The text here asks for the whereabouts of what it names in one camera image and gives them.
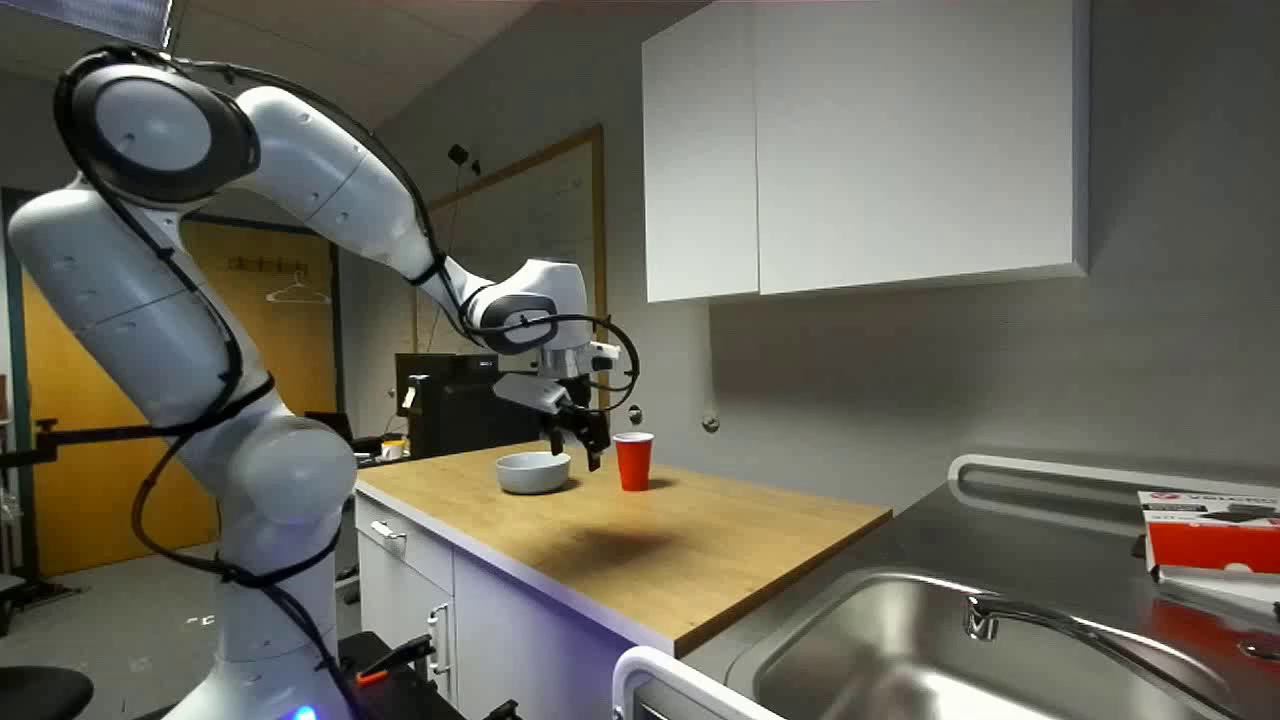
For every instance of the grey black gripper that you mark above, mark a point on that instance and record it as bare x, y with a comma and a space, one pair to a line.
541, 395

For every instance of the red plastic cup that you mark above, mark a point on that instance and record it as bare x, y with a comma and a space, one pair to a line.
635, 461

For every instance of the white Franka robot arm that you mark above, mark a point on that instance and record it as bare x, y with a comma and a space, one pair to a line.
134, 306

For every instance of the grey bowl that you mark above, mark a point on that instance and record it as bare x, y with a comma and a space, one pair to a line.
535, 473

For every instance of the black box appliance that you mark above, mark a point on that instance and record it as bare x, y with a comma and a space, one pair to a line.
447, 407

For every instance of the white base cabinet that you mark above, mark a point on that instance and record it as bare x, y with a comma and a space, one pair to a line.
506, 641

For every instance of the black red base equipment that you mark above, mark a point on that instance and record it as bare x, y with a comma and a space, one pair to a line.
394, 680

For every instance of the stainless steel sink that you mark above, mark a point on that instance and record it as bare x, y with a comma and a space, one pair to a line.
1064, 469
882, 664

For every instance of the orange door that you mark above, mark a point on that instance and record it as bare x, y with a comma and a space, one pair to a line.
83, 424

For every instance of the chrome faucet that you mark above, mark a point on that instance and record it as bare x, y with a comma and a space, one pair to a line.
1064, 624

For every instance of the black chair seat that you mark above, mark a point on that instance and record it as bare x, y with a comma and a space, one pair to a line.
43, 694

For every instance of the red white cardboard box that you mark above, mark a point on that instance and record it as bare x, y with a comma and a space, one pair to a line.
1205, 540

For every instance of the wood framed wall board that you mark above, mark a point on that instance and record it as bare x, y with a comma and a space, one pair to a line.
535, 214

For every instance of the white curved counter rail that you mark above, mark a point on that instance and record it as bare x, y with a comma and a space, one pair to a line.
666, 672

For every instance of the white wall cabinet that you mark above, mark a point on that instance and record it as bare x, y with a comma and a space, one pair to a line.
904, 133

